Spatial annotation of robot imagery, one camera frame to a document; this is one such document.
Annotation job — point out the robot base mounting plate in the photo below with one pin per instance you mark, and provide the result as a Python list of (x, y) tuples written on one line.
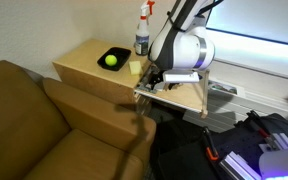
[(267, 164)]

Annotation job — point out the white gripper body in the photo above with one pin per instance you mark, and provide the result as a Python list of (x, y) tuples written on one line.
[(176, 76)]

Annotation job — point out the wooden pull out table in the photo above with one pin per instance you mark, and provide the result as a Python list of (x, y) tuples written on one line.
[(190, 96)]

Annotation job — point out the brown leather armchair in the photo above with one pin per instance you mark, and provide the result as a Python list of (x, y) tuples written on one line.
[(52, 131)]

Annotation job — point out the colourful leaflet on heater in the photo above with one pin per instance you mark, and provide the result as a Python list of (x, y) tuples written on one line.
[(227, 90)]

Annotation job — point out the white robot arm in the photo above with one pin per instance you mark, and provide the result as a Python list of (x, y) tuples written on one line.
[(182, 48)]

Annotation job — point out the wooden nightstand cabinet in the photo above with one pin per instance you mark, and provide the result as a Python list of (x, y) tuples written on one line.
[(79, 69)]

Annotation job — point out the orange black clamp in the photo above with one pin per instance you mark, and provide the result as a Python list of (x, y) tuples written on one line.
[(210, 147)]

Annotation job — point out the yellow sponge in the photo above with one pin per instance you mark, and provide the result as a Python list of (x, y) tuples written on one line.
[(135, 67)]

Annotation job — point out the white window blind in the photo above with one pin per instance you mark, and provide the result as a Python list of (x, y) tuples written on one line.
[(266, 19)]

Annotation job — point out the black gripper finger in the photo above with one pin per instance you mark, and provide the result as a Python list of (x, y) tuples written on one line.
[(152, 79), (173, 86)]

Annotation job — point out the green tennis ball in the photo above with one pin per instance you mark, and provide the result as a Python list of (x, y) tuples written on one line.
[(110, 60)]

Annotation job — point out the black plastic tray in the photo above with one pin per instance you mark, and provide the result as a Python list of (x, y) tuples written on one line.
[(121, 54)]

